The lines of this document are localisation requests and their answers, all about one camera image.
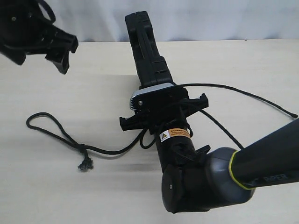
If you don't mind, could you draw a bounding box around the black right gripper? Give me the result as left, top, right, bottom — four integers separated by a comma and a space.
120, 85, 209, 134

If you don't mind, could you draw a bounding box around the black braided rope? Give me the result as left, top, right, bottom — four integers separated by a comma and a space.
26, 82, 299, 173

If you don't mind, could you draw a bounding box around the black plastic carrying case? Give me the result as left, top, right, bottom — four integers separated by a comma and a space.
125, 11, 174, 89

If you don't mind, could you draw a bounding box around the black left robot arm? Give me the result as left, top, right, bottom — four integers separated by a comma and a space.
0, 0, 78, 74

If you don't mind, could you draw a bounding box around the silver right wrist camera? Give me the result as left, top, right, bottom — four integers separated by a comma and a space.
128, 83, 175, 111

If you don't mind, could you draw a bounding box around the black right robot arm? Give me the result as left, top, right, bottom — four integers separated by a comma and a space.
120, 83, 299, 213

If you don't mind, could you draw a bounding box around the white backdrop curtain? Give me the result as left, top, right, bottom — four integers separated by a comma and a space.
48, 0, 299, 42

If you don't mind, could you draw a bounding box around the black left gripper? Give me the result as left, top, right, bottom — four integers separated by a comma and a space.
0, 0, 78, 75

